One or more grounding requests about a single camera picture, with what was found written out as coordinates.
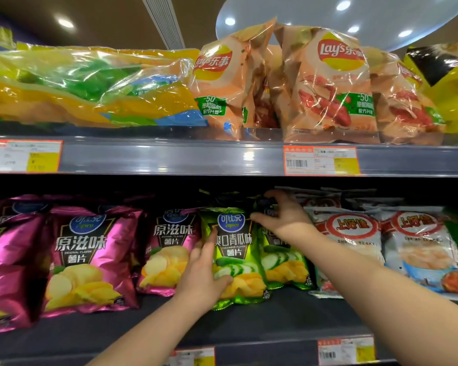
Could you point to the round recessed ceiling light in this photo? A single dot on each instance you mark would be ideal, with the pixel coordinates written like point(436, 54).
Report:
point(342, 5)
point(65, 23)
point(353, 29)
point(405, 33)
point(229, 21)

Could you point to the clear-wrapped yellow chip multipack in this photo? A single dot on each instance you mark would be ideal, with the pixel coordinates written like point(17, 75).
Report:
point(80, 83)

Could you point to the purple potato chip bag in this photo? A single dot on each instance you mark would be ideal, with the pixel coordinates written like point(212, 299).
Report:
point(91, 259)
point(168, 243)
point(21, 207)
point(7, 274)

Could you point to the person's right hand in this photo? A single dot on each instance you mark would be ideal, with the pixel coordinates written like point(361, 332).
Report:
point(290, 221)

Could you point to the person's right forearm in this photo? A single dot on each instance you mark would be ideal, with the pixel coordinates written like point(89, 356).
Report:
point(385, 301)

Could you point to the person's right thumb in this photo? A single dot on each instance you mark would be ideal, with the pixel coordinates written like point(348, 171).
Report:
point(263, 217)

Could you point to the orange chip bag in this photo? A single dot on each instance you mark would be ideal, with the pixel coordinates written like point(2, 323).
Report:
point(404, 102)
point(269, 95)
point(328, 87)
point(225, 83)

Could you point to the orange-edged price tag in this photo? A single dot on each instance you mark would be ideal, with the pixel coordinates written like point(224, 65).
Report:
point(192, 357)
point(345, 350)
point(320, 160)
point(23, 156)

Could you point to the person's left forearm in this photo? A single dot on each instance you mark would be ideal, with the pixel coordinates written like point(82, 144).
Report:
point(156, 335)

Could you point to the white shrimp flakes bag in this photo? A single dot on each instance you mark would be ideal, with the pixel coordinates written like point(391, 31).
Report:
point(355, 232)
point(423, 251)
point(320, 198)

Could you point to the person's left thumb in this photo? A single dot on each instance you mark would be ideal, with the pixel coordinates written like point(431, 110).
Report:
point(223, 283)

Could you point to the grey metal shelf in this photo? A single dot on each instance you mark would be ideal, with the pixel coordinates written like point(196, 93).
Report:
point(175, 156)
point(252, 323)

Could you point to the person's left hand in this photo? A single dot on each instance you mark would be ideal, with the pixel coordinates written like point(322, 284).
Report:
point(198, 280)

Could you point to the white ceiling air vent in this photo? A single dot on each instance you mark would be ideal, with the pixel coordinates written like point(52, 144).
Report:
point(164, 20)

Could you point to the yellow and black chip bag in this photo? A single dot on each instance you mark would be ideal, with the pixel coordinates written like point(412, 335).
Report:
point(450, 83)

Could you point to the green cucumber chip bag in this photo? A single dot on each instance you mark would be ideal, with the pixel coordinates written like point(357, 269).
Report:
point(225, 198)
point(286, 262)
point(238, 243)

